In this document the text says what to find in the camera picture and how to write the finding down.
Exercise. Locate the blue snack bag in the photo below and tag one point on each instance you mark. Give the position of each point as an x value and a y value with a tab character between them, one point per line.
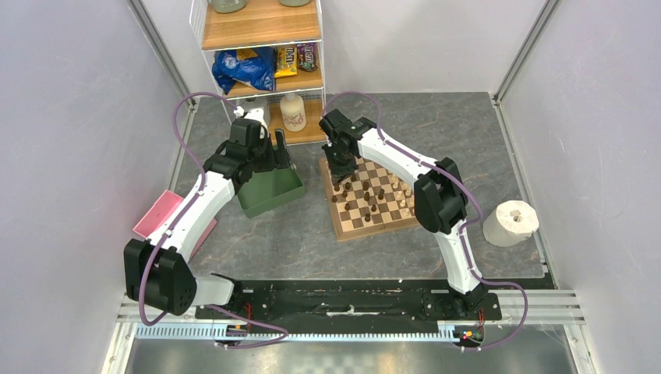
254	67

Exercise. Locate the white paper roll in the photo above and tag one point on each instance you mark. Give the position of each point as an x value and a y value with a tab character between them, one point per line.
510	223

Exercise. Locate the cream lotion bottle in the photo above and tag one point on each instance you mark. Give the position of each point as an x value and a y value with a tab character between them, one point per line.
293	112

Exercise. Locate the yellow candy bag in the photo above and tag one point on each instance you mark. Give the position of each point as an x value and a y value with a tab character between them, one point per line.
286	61

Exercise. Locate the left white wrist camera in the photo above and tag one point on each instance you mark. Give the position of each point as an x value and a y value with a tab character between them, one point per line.
254	114

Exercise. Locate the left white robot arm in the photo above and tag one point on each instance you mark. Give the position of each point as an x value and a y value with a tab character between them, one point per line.
157	272

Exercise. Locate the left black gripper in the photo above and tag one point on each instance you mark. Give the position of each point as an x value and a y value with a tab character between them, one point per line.
279	158

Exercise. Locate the brown candy bag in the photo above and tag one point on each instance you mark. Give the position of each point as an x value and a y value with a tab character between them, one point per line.
307	57

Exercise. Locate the green plastic tray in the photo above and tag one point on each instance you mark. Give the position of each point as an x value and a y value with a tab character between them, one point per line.
269	190

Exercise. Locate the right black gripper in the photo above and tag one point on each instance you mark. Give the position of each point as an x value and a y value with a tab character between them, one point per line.
337	172

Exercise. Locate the white wire wooden shelf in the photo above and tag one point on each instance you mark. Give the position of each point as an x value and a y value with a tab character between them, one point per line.
224	25

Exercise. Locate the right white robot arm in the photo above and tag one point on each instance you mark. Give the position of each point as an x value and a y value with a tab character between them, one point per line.
439	196

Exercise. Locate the wooden chess board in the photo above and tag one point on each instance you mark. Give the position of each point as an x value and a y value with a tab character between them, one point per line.
371	201

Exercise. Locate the pink plastic tray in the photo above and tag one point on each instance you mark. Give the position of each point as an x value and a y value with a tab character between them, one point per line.
164	208

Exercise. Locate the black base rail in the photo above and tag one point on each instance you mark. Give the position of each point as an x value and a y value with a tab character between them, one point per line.
361	306

